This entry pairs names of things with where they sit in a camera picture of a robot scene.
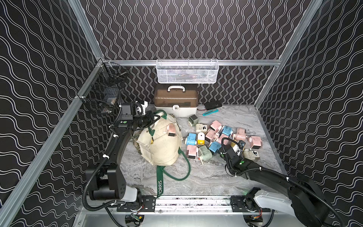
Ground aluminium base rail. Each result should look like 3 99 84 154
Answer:
113 194 313 215

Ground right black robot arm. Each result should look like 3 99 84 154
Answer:
218 144 345 227

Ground dusty pink small sharpener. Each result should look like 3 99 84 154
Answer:
187 145 199 159

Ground cream cartoon pencil sharpener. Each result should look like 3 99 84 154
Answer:
243 149 261 161

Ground blue rounded pencil sharpener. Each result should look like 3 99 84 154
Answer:
185 133 197 145

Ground cream tote bag green handles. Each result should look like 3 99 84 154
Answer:
132 110 191 197

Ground cream white pencil sharpener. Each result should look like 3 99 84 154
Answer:
195 124 208 134

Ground teal blue small sharpener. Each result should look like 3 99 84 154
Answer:
209 141 222 156

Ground pink boxy pencil sharpener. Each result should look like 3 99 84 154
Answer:
205 129 219 143

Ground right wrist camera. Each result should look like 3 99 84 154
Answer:
238 140 246 150

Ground yellow pencil sharpener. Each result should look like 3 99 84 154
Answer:
197 132 205 146

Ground black wire basket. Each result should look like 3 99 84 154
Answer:
81 63 130 115

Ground brown lid white toolbox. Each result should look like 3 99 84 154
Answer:
154 84 199 117

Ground teal utility knife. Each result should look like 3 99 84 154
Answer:
202 109 219 116

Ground white wire mesh basket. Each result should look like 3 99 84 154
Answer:
156 59 219 84

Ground blue square pencil sharpener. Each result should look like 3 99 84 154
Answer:
221 126 233 137

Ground pink round pencil sharpener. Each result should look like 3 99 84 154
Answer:
232 128 247 142

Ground black battery pack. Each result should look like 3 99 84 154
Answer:
204 101 222 110

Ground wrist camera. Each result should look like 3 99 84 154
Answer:
238 140 246 150
118 101 148 120

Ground olive yellow square sharpener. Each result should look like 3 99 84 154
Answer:
230 141 240 149

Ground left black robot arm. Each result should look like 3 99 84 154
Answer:
82 111 161 211

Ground pink square pencil sharpener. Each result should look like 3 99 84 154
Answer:
248 136 262 149

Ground pale green small sharpener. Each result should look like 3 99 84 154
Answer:
198 145 213 165

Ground green pencil sharpener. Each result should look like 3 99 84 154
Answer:
188 114 199 127

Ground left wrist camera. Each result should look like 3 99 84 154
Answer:
118 101 148 120

